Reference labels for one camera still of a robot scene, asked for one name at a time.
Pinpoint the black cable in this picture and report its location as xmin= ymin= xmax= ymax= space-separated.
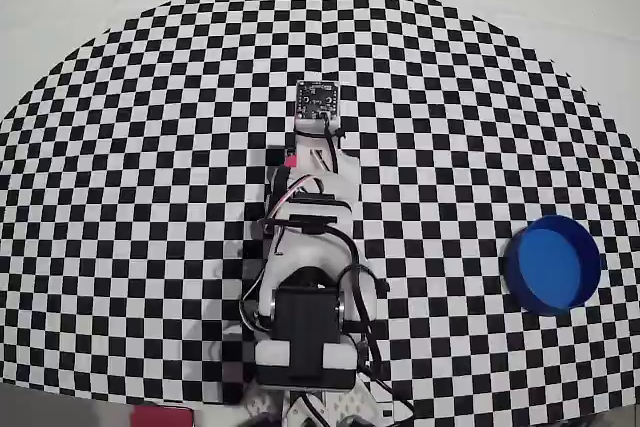
xmin=319 ymin=116 xmax=416 ymax=418

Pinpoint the blue round box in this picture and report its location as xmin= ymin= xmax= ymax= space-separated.
xmin=502 ymin=215 xmax=603 ymax=317

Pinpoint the black white checkerboard mat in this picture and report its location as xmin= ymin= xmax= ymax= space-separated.
xmin=0 ymin=0 xmax=640 ymax=421

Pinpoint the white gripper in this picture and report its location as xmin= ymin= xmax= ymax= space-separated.
xmin=282 ymin=122 xmax=360 ymax=203

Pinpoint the red flat object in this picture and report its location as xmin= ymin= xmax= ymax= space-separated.
xmin=130 ymin=404 xmax=195 ymax=427

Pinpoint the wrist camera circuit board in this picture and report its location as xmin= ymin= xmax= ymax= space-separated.
xmin=294 ymin=79 xmax=341 ymax=126

